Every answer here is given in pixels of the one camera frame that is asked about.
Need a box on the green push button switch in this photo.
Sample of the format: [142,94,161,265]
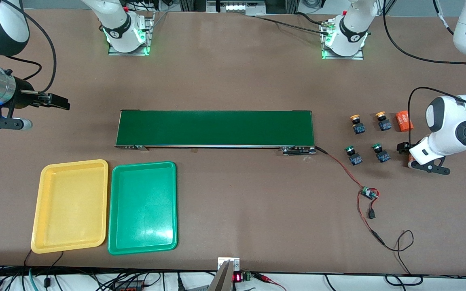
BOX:
[371,142,392,163]
[344,145,364,166]

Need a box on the yellow push button switch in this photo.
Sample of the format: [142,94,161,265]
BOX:
[375,112,393,132]
[350,114,367,135]

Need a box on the yellow plastic tray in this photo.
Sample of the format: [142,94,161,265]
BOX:
[30,159,109,254]

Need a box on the green plastic tray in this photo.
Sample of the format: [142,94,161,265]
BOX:
[107,161,178,256]

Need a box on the green conveyor belt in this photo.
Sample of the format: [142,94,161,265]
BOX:
[114,109,317,156]

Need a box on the red clip lead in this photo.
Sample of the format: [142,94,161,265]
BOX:
[253,273,287,291]

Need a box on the red black electrical box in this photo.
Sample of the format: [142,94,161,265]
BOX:
[112,280,146,291]

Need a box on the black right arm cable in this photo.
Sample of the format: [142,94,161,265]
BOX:
[4,0,57,94]

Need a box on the thin black looped cable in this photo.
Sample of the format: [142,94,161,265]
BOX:
[383,230,424,285]

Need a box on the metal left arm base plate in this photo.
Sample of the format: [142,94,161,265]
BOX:
[321,18,365,61]

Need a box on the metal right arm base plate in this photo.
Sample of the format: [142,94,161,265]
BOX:
[108,11,156,56]

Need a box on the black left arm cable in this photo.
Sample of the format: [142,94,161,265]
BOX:
[382,0,466,140]

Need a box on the black cable to arm base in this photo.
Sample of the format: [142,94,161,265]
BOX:
[244,11,330,37]

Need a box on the teal cable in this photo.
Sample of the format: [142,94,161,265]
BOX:
[28,268,40,291]

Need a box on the black cable with plug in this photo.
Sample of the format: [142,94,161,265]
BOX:
[23,250,64,291]

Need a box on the aluminium frame rack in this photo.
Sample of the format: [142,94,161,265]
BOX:
[178,0,298,16]

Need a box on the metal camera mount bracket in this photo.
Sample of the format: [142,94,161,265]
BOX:
[207,257,241,291]

